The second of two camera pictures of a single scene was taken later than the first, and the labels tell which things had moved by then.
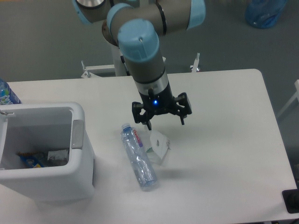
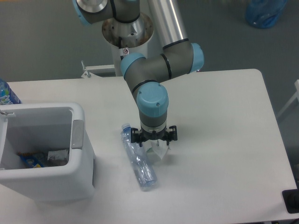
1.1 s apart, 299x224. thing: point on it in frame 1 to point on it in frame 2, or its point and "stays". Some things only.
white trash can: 37,127 stays
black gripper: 161,103 to 137,136
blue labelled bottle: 7,95 stays
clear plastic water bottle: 140,161 stays
